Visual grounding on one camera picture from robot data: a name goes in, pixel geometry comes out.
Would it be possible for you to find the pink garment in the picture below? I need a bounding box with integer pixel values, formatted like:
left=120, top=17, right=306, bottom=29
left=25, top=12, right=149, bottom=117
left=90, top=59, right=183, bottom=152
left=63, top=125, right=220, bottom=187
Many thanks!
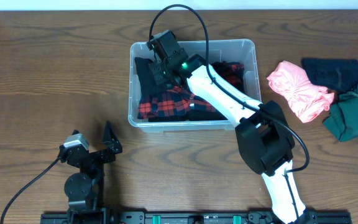
left=267, top=61, right=334, bottom=123

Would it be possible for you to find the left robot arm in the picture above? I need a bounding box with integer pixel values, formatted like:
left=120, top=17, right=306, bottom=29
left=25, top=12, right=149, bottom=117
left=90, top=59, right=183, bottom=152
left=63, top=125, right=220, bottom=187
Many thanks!
left=58, top=121, right=122, bottom=223

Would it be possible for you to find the dark navy folded garment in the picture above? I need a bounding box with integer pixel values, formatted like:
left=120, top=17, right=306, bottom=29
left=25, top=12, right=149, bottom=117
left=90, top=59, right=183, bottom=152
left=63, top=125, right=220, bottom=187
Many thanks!
left=301, top=58, right=358, bottom=93

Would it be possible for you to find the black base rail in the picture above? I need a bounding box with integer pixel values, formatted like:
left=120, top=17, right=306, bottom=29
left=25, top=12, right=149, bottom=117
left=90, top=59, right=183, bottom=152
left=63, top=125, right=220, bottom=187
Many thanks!
left=40, top=210, right=352, bottom=224

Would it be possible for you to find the clear plastic storage container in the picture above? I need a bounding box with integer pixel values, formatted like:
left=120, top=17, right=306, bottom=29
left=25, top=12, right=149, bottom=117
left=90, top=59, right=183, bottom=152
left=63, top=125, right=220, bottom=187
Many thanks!
left=128, top=39, right=262, bottom=133

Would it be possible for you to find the black garment with grey stripe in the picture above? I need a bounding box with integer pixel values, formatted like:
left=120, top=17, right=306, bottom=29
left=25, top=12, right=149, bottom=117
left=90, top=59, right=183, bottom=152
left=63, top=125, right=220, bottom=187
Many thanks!
left=135, top=57, right=170, bottom=98

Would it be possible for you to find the red plaid flannel shirt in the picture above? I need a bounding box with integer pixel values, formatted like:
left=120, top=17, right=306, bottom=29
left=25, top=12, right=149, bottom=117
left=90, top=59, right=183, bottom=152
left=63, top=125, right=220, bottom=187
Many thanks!
left=137, top=61, right=245, bottom=120

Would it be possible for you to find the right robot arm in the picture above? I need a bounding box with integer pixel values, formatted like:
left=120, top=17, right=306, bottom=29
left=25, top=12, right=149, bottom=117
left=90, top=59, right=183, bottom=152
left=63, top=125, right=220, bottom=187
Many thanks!
left=130, top=30, right=308, bottom=223

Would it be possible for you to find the dark green folded garment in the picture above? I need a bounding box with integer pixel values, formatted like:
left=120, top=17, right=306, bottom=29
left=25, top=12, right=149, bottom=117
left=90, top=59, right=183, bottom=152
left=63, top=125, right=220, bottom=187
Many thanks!
left=323, top=85, right=358, bottom=142

